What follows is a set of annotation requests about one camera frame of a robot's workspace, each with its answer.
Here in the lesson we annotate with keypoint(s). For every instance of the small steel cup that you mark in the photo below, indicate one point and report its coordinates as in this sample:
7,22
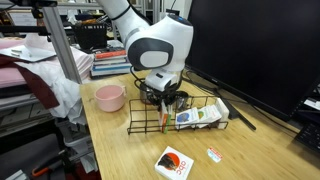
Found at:
186,101

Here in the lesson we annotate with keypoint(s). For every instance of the transport board book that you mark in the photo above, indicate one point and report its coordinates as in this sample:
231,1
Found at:
222,111

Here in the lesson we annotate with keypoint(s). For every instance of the grey flat tray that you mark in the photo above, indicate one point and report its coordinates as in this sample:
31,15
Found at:
26,53

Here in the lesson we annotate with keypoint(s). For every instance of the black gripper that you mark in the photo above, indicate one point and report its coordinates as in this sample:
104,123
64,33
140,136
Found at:
163,94

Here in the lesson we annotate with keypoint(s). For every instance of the black monitor stand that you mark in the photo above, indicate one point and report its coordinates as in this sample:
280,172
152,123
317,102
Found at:
233,110

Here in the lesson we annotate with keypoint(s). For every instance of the stack of books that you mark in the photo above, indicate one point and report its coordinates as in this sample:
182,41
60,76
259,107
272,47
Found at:
108,63

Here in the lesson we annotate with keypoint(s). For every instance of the aluminium frame post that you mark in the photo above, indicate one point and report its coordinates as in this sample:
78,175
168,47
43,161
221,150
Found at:
61,46

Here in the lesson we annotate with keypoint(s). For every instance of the pink fabric stack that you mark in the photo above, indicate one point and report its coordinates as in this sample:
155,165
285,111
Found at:
13,75

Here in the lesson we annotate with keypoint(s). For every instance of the white crumpled cloth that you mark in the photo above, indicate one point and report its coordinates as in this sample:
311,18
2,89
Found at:
66,96

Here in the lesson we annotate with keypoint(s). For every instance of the large black computer monitor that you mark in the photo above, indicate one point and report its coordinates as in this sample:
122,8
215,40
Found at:
253,50

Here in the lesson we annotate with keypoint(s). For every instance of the black keyboard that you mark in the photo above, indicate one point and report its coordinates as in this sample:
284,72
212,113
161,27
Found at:
308,136

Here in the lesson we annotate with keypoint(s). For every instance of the vegetables board book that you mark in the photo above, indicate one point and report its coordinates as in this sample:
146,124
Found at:
208,115

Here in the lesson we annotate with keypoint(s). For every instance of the white franka robot arm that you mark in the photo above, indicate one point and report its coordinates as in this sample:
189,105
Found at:
156,43

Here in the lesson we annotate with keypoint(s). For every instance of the red abc board book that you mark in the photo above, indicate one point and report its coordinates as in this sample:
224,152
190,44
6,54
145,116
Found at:
174,164

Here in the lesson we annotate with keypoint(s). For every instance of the maroon cloth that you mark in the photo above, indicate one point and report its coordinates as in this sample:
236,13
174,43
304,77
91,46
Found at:
36,85

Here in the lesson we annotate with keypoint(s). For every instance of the green board book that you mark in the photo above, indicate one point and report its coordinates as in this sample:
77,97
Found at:
168,121

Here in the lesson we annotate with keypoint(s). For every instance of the black mesh basket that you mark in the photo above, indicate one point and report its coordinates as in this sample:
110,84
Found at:
88,35

